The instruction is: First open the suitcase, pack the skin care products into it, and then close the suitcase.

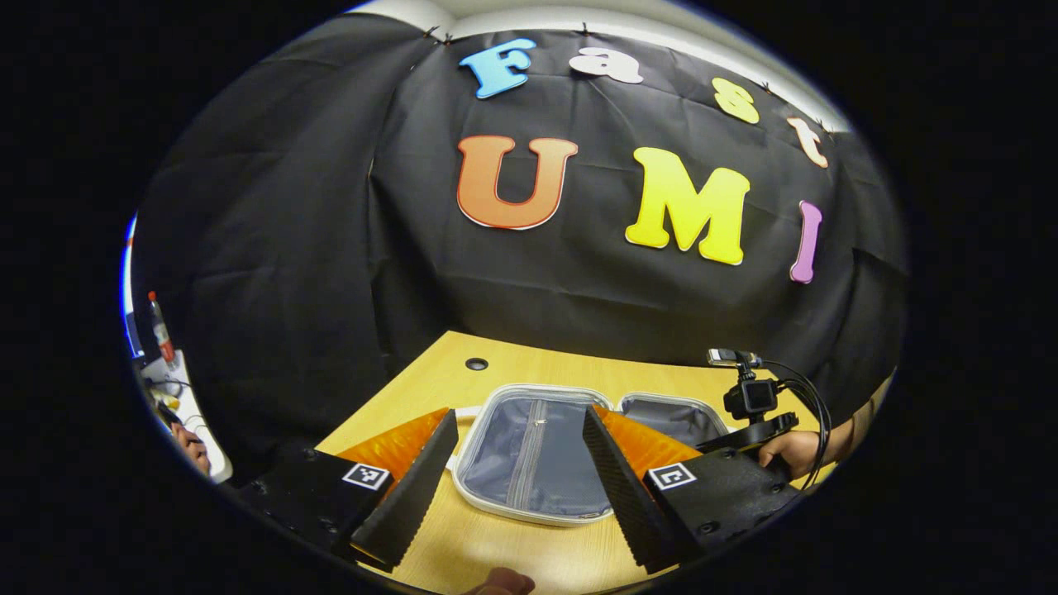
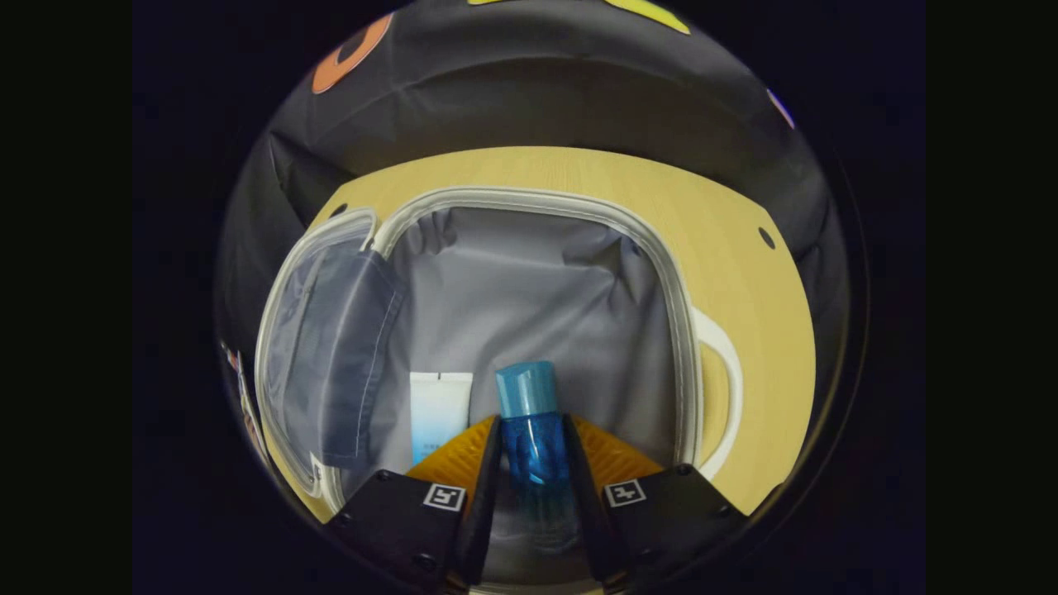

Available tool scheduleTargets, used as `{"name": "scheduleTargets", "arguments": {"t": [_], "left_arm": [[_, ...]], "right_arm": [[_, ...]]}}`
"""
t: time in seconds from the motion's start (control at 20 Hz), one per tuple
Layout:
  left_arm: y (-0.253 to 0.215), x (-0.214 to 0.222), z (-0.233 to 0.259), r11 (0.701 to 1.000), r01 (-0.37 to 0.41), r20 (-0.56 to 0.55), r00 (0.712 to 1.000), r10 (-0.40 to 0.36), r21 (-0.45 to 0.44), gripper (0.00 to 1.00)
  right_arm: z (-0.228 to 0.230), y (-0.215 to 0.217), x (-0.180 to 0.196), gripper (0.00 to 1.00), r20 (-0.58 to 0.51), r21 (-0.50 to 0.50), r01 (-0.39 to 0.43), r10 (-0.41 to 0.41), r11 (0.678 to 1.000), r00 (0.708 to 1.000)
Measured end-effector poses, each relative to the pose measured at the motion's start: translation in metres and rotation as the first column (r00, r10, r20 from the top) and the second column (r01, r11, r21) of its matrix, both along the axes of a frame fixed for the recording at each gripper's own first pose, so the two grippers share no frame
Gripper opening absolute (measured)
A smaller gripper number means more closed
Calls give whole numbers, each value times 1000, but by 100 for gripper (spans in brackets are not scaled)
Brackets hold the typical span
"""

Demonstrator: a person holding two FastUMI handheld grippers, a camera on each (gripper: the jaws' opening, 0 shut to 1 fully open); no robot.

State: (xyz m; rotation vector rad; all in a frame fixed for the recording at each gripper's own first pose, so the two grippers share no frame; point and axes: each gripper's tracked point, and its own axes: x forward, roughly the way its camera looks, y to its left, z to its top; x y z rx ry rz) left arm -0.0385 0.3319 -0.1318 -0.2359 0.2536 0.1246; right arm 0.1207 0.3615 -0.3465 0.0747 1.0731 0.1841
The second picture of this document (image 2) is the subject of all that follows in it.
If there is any white suitcase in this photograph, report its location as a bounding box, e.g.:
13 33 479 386
255 186 744 595

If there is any white blue skincare tube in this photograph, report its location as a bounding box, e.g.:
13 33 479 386
410 371 474 465

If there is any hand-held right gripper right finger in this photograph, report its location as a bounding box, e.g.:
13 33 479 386
564 414 751 595

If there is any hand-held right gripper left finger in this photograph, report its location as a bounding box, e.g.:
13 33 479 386
329 415 503 595

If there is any blue skincare bottle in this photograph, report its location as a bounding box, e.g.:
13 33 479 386
494 360 579 555

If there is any black backdrop cloth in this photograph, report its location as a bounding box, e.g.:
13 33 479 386
217 0 852 431

